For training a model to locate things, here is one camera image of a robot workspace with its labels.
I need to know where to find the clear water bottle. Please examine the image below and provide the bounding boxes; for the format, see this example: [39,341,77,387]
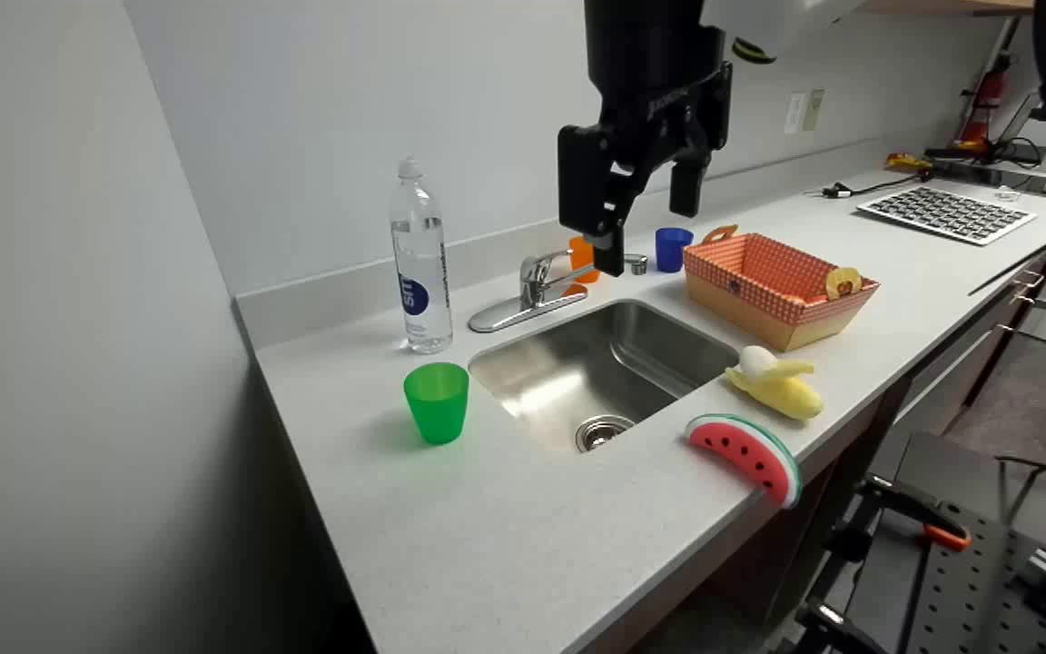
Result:
[389,155,454,355]

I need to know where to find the steel sink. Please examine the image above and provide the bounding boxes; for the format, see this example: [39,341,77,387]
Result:
[468,299,741,455]

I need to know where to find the plush peeled banana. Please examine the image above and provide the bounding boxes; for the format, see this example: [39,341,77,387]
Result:
[725,345,825,421]

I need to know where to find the plush watermelon slice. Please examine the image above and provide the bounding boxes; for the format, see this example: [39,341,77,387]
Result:
[685,413,803,510]

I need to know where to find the clamp with orange handle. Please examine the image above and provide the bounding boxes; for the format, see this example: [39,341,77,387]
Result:
[857,475,974,553]

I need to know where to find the blue plastic cup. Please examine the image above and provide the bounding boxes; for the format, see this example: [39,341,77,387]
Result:
[655,227,695,274]

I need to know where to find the red fire extinguisher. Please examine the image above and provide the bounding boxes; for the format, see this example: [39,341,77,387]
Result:
[956,53,1011,148]

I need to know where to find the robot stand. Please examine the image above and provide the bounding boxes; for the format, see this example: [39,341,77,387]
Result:
[791,431,1046,654]

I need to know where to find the orange checkered basket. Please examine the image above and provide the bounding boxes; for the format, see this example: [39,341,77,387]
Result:
[682,224,882,352]

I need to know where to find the chrome tap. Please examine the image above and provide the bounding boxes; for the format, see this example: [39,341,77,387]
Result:
[468,250,649,333]

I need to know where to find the white keyboard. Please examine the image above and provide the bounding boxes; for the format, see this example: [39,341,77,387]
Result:
[856,185,1038,247]

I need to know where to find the green plastic cup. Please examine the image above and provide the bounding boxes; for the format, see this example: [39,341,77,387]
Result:
[402,362,470,446]

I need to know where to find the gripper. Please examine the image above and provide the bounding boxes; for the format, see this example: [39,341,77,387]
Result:
[557,0,735,278]

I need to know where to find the plush apple slice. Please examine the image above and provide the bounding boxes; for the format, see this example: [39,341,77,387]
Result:
[824,266,863,302]

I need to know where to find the orange plastic cup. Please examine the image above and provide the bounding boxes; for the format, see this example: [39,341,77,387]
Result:
[568,235,600,284]

